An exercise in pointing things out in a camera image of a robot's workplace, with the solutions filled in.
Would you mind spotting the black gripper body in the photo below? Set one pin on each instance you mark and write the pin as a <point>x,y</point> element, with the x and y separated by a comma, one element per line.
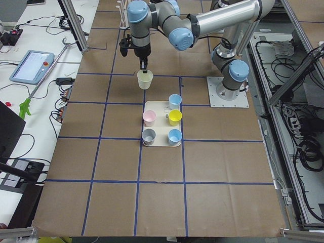
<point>142,51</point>

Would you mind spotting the pale green plastic cup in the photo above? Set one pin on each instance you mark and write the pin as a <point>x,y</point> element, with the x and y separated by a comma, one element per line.
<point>144,79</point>

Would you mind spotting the light blue plastic cup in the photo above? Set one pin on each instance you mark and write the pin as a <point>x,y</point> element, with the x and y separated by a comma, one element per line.
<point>174,137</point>
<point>174,101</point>

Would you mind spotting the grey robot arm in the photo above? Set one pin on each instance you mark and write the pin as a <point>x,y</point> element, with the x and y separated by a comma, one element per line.
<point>184,33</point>

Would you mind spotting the pink plastic cup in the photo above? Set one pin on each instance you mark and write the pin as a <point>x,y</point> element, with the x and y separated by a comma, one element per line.
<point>149,117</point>

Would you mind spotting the yellow plastic cup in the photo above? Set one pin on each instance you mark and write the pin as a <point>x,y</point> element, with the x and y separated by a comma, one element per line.
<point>175,117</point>

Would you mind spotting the grey plastic cup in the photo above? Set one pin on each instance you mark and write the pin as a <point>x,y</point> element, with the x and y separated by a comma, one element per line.
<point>148,136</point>

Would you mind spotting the cream rabbit print tray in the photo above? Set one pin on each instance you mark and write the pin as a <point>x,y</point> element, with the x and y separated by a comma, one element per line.
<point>161,125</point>

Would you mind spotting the blue teach pendant tablet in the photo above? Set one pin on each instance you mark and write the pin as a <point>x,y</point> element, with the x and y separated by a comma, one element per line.
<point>32,67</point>

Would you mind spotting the white wire cup rack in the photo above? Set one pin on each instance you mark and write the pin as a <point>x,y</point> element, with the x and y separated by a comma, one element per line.
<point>122,7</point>

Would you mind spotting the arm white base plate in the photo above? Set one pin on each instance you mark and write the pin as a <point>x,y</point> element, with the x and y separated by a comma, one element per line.
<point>220,97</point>

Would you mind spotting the green handled reach grabber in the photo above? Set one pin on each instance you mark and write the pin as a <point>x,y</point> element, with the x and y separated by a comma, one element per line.
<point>24,107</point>

